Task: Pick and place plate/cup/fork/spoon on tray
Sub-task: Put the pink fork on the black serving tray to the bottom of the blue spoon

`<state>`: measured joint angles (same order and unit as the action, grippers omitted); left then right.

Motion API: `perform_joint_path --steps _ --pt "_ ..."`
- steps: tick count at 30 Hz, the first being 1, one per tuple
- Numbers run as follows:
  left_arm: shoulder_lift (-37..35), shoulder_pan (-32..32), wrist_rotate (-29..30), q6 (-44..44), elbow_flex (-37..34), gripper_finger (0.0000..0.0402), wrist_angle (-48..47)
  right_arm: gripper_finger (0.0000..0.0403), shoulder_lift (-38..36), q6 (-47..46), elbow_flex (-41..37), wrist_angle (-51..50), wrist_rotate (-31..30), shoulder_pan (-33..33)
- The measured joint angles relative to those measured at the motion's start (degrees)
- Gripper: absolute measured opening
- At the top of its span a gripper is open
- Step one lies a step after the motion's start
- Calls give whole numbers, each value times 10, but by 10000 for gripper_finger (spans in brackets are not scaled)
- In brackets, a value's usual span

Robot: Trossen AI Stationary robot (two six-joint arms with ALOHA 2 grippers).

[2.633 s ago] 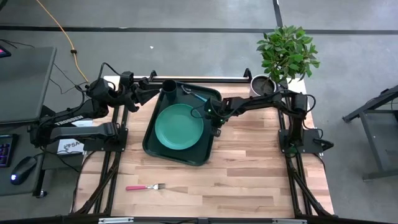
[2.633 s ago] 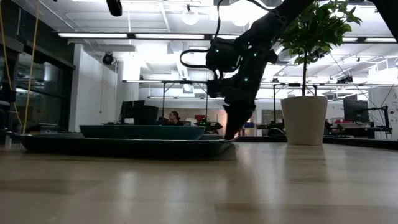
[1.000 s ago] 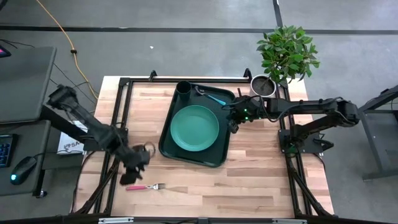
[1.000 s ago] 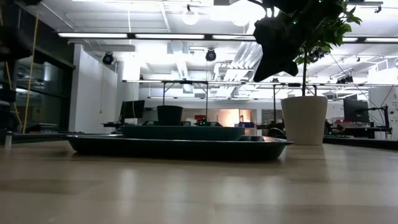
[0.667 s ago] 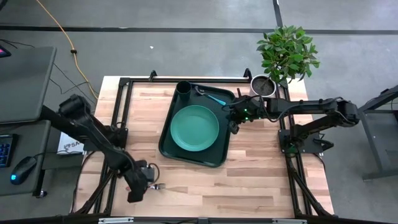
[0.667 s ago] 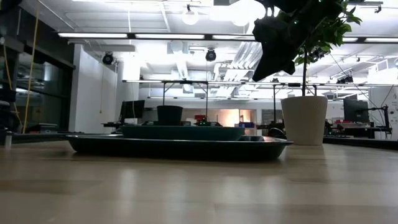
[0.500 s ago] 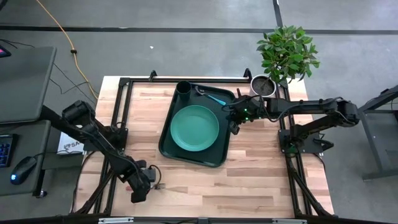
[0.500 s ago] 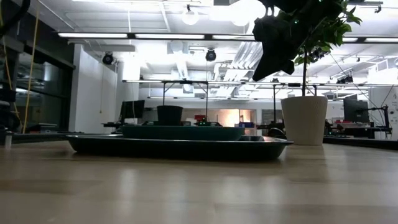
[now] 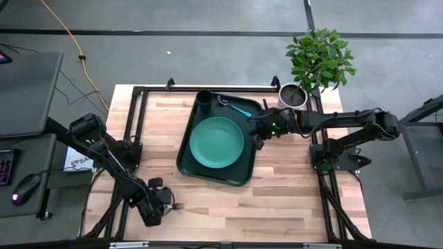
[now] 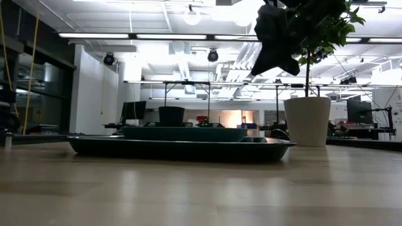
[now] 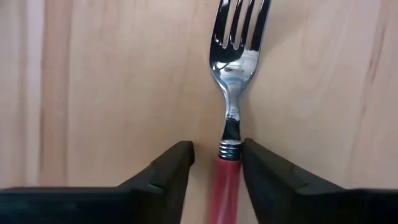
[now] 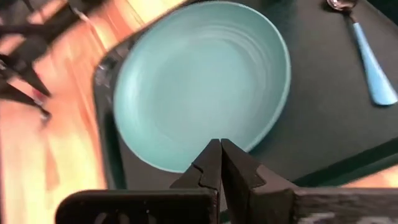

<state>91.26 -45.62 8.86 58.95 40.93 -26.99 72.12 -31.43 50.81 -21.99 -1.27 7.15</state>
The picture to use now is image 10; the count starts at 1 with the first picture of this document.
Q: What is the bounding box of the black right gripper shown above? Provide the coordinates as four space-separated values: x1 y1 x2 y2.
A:
251 4 304 77

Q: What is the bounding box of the green round plate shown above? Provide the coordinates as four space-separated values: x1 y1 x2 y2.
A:
121 126 248 143

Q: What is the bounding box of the dark cup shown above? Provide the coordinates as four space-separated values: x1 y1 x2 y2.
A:
158 105 186 127

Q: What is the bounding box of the dark green plastic tray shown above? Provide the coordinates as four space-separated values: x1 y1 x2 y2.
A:
66 135 297 164

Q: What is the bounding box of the long ceiling strip light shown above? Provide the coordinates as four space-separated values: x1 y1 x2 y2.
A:
367 38 402 44
214 35 258 41
58 33 129 39
136 33 207 40

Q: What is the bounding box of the white plant pot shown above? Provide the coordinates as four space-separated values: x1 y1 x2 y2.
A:
283 96 332 148

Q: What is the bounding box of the green leafy plant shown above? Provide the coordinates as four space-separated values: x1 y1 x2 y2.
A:
282 0 367 98

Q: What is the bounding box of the black computer monitor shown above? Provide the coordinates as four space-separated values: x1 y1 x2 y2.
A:
121 100 147 121
347 99 374 124

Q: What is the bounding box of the white globe ceiling lamp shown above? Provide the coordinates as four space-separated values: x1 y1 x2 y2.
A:
183 8 202 26

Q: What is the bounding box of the yellow extension cable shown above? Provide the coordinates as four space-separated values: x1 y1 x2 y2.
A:
0 0 41 136

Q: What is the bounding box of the black aluminium table frame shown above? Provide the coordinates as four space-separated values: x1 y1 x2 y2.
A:
0 131 402 153

